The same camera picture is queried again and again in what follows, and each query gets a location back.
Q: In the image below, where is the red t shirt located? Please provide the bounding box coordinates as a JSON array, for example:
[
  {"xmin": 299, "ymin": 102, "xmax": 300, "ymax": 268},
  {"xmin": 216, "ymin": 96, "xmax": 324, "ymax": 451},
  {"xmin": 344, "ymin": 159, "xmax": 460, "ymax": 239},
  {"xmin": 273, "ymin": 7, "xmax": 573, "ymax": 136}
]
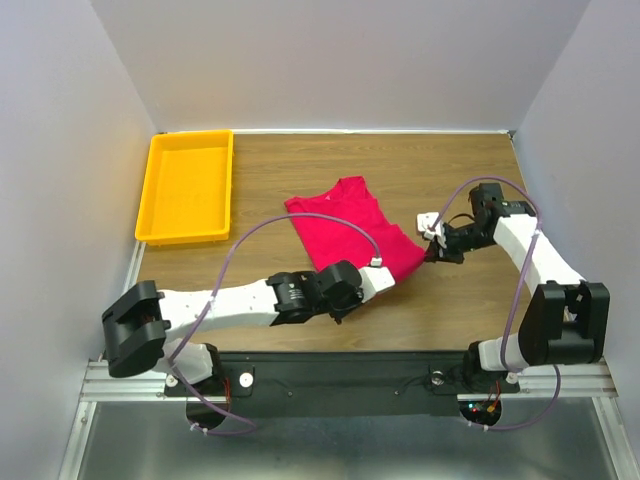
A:
[{"xmin": 284, "ymin": 175, "xmax": 427, "ymax": 284}]

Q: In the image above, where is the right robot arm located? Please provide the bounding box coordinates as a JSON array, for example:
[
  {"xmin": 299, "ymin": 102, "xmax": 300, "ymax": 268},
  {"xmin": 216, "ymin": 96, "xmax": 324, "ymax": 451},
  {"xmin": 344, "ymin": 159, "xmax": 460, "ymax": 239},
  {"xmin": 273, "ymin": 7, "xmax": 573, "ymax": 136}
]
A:
[{"xmin": 416, "ymin": 183, "xmax": 610, "ymax": 390}]

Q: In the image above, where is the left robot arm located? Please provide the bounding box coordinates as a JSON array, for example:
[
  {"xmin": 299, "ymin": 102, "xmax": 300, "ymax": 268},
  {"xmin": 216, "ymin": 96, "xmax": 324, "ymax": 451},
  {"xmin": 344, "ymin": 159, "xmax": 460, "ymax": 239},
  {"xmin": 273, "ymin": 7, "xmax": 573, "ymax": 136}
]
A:
[{"xmin": 102, "ymin": 260, "xmax": 395, "ymax": 394}]

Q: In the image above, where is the silver knob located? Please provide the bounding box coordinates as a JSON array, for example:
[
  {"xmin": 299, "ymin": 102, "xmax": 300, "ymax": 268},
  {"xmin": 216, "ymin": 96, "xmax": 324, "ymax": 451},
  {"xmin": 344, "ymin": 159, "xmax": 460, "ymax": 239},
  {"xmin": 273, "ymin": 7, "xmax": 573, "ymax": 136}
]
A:
[{"xmin": 430, "ymin": 371, "xmax": 445, "ymax": 386}]

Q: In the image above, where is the white knob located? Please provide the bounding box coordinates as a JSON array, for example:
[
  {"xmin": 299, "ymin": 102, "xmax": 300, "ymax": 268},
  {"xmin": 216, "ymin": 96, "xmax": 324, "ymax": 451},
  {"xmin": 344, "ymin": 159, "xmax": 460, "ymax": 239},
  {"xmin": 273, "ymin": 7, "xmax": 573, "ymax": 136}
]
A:
[{"xmin": 239, "ymin": 372, "xmax": 254, "ymax": 388}]

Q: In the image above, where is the yellow plastic tray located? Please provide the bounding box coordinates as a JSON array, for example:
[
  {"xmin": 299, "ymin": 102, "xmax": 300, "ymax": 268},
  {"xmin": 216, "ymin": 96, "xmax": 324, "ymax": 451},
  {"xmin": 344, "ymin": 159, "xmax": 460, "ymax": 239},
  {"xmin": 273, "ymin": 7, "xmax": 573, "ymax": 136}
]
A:
[{"xmin": 135, "ymin": 130, "xmax": 234, "ymax": 246}]

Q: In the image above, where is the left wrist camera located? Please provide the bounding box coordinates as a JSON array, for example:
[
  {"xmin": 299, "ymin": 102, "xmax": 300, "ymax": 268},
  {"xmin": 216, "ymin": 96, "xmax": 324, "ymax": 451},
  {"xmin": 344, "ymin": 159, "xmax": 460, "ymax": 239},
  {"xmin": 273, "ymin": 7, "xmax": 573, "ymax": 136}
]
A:
[{"xmin": 358, "ymin": 257, "xmax": 395, "ymax": 303}]

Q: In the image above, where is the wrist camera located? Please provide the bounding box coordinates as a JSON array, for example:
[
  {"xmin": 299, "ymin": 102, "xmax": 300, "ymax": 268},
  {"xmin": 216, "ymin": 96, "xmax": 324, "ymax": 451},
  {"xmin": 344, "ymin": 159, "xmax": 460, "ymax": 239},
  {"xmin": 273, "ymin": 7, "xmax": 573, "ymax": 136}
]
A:
[
  {"xmin": 416, "ymin": 212, "xmax": 444, "ymax": 241},
  {"xmin": 358, "ymin": 257, "xmax": 395, "ymax": 303}
]

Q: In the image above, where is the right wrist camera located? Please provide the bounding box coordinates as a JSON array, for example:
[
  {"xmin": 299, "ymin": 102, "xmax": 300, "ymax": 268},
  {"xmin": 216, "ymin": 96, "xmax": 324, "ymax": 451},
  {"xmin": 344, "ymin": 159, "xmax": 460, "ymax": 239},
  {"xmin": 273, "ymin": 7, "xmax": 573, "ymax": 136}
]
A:
[{"xmin": 416, "ymin": 212, "xmax": 444, "ymax": 241}]

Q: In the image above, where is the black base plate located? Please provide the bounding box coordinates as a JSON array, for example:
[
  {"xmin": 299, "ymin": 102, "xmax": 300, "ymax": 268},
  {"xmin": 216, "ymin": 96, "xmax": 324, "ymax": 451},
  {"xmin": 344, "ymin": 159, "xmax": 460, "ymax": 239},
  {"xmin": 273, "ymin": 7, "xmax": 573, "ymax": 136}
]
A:
[{"xmin": 195, "ymin": 350, "xmax": 519, "ymax": 419}]

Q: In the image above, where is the aluminium frame rail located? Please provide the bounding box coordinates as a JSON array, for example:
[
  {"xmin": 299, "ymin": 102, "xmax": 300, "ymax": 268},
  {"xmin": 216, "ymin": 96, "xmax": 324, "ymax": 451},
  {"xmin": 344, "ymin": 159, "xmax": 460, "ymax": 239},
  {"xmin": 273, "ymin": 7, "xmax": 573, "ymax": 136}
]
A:
[{"xmin": 518, "ymin": 361, "xmax": 618, "ymax": 398}]

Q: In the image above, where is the left aluminium side rail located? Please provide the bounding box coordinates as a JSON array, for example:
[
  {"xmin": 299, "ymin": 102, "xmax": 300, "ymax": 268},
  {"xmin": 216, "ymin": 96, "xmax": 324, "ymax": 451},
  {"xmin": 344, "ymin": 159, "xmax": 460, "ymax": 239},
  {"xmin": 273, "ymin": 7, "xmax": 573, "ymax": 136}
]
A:
[{"xmin": 110, "ymin": 239, "xmax": 146, "ymax": 344}]

